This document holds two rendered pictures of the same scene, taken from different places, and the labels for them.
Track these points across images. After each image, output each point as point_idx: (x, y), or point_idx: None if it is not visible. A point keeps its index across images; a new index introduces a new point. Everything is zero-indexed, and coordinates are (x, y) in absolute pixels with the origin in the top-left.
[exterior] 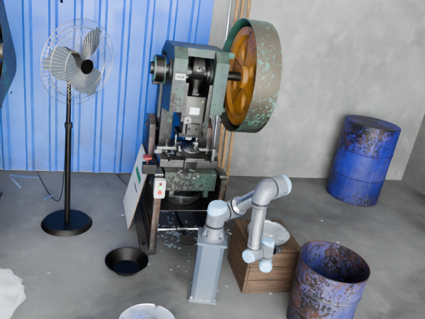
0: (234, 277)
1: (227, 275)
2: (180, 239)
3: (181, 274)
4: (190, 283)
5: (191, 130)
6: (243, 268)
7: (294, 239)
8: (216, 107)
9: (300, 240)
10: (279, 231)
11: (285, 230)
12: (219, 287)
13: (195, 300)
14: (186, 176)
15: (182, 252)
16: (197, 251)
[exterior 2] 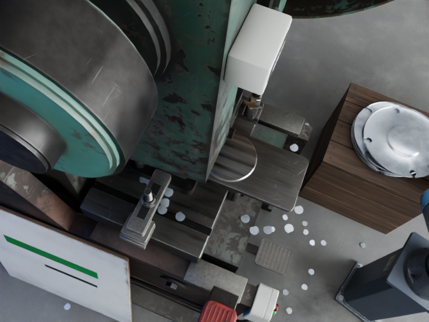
0: (346, 217)
1: (337, 223)
2: (269, 269)
3: (308, 299)
4: (342, 302)
5: (230, 126)
6: (393, 216)
7: (417, 110)
8: (283, 0)
9: (301, 53)
10: (408, 123)
11: (403, 108)
12: (361, 259)
13: (382, 319)
14: (287, 225)
15: (249, 259)
16: (400, 305)
